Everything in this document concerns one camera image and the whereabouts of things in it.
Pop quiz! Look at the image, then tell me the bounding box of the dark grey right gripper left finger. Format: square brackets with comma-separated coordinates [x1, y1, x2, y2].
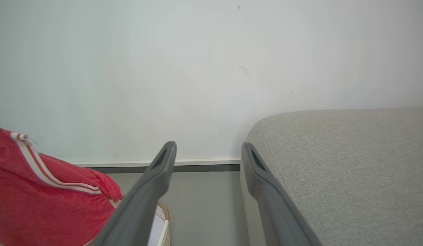
[91, 141, 177, 246]

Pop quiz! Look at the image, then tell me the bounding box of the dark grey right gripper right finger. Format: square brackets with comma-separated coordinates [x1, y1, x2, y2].
[241, 142, 323, 246]

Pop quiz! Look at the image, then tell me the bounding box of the light grey fabric sofa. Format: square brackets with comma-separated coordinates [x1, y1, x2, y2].
[240, 107, 423, 246]

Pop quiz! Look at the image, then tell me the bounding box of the woven laundry basket white liner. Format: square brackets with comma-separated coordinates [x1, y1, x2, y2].
[82, 201, 171, 246]

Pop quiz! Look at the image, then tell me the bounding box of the white wall skirting board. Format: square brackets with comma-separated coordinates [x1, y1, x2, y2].
[66, 158, 241, 173]

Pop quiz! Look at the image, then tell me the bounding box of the red garment with white stripes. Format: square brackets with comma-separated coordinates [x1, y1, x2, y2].
[0, 127, 123, 246]

